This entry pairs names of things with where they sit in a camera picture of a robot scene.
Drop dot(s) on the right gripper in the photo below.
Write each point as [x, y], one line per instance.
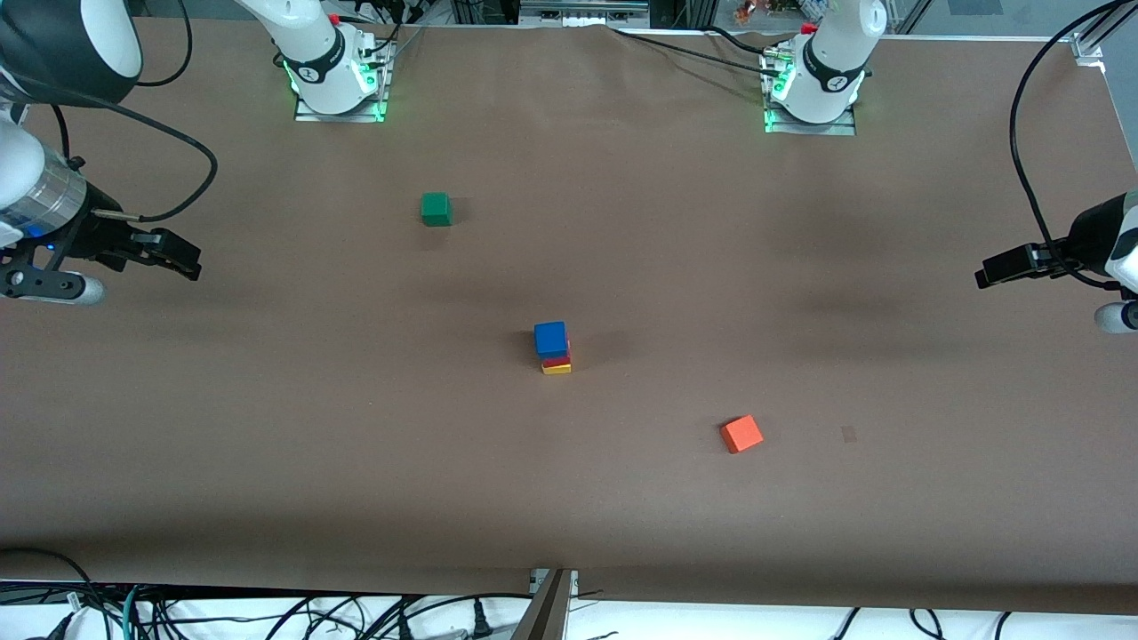
[92, 236]

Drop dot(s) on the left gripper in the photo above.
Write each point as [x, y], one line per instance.
[1085, 238]

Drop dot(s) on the blue cube block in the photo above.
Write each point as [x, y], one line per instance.
[549, 340]

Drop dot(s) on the red cube block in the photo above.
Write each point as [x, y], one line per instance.
[561, 360]

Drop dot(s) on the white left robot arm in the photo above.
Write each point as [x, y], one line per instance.
[831, 62]

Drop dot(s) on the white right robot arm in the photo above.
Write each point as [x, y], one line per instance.
[311, 53]

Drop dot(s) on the green cube block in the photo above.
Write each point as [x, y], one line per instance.
[436, 210]

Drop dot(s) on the orange cube block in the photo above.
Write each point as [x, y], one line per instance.
[741, 435]

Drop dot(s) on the colourful background object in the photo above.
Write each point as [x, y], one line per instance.
[751, 11]

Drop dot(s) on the yellow cube block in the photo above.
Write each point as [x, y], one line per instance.
[558, 370]

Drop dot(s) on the brown paper table cover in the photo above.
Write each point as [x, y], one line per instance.
[622, 498]

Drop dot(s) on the black power plug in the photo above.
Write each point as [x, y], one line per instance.
[481, 622]

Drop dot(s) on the dark brown support beam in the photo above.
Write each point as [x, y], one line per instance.
[544, 618]

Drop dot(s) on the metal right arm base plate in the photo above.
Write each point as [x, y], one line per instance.
[342, 117]

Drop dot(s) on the aluminium corner bracket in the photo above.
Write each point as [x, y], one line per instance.
[1089, 49]

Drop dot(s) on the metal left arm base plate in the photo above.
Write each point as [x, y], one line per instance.
[813, 131]

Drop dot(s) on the silver table edge bracket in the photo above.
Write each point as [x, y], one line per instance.
[573, 582]

